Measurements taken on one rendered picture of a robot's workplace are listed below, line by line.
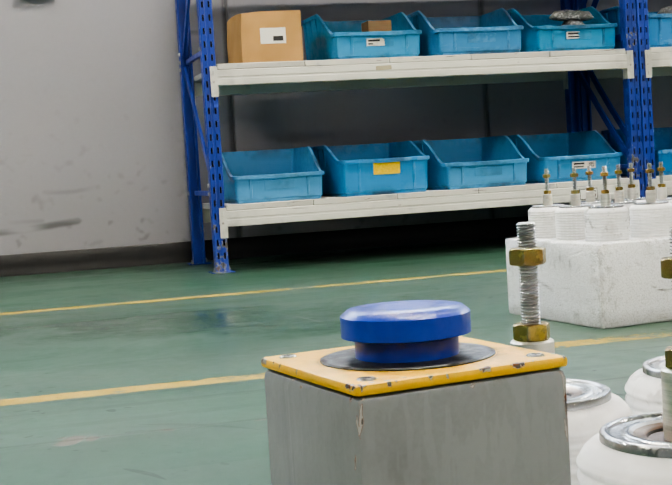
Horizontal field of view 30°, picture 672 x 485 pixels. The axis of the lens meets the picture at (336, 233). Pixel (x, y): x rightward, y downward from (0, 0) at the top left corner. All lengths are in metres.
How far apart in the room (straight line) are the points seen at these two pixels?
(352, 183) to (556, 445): 4.55
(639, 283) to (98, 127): 3.22
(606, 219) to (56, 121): 3.20
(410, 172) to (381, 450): 4.65
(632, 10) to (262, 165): 1.67
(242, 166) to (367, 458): 4.98
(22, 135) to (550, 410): 5.13
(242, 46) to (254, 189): 0.55
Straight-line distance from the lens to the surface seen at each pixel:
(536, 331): 0.63
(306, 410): 0.37
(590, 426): 0.61
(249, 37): 4.89
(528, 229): 0.63
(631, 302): 2.74
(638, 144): 5.37
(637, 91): 5.38
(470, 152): 5.59
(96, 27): 5.51
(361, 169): 4.92
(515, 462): 0.37
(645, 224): 2.81
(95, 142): 5.47
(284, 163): 5.36
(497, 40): 5.14
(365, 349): 0.38
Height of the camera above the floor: 0.37
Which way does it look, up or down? 3 degrees down
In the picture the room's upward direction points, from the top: 3 degrees counter-clockwise
